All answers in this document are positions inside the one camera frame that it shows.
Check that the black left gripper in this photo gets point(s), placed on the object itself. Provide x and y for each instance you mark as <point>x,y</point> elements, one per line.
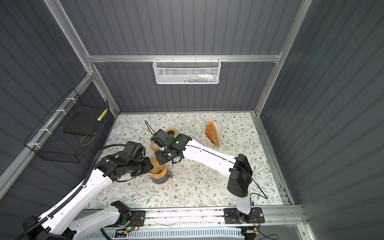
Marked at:
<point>148,167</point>

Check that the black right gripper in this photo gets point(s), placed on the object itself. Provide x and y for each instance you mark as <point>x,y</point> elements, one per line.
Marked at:
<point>161,160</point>

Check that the grey glass carafe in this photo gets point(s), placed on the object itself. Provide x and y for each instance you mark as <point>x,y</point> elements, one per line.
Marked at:
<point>170,175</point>

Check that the bamboo ring holder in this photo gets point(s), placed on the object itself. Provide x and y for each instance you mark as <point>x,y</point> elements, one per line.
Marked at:
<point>159,175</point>
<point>172,132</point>

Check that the orange coffee filter pack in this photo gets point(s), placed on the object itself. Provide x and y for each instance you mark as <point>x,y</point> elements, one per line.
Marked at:
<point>213,134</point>

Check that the orange glass carafe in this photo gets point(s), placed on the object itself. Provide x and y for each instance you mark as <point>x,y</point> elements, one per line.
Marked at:
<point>154,146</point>

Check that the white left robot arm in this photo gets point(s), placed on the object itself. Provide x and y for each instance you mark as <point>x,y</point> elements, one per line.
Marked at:
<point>58,223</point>

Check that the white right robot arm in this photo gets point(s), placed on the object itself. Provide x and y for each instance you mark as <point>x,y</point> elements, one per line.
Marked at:
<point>236,169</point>

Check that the yellow marker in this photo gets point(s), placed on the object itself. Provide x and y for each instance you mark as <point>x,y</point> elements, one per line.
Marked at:
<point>101,116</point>

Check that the black flat pad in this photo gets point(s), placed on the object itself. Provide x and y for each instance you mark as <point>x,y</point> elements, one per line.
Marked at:
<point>82,124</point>

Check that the items in white basket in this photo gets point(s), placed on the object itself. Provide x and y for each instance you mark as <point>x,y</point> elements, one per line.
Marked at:
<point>206,78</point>

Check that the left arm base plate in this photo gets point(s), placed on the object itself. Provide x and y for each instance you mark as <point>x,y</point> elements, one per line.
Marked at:
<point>130,219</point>

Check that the black wire basket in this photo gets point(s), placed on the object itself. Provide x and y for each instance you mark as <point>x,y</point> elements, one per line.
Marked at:
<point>67,134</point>

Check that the white wire basket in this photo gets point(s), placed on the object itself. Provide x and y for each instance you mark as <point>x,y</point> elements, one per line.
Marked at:
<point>169,72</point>

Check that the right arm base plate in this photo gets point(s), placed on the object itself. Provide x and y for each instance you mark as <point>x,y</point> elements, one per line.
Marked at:
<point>234,216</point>

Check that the white slotted cable duct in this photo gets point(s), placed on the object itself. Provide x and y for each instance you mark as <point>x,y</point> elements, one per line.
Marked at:
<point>218,233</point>

